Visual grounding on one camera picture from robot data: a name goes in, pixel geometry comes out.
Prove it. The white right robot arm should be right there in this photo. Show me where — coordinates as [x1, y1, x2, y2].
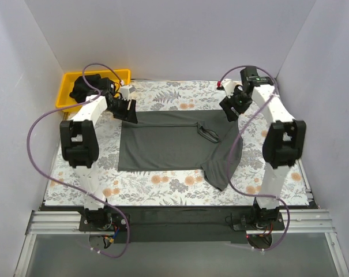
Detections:
[217, 65, 306, 230]

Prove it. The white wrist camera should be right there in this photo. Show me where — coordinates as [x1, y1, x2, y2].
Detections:
[119, 85, 136, 100]
[216, 78, 238, 98]

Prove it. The black t shirt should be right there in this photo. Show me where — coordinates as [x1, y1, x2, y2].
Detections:
[69, 74, 117, 103]

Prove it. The yellow plastic bin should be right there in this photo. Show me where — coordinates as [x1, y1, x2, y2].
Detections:
[55, 69, 131, 113]

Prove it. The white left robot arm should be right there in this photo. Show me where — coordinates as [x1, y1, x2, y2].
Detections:
[59, 74, 138, 231]

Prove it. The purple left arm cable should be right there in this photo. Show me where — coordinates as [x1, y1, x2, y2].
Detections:
[26, 62, 132, 259]

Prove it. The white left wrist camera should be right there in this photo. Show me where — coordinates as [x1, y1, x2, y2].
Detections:
[119, 85, 136, 100]

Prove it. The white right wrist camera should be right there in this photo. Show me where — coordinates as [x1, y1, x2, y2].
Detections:
[216, 78, 238, 98]

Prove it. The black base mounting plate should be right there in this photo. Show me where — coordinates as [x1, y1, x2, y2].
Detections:
[78, 205, 285, 245]

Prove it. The dark grey t shirt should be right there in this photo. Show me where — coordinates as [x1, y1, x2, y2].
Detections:
[118, 110, 243, 191]

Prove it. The aluminium front rail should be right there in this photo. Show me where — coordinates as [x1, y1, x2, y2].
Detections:
[26, 209, 336, 234]

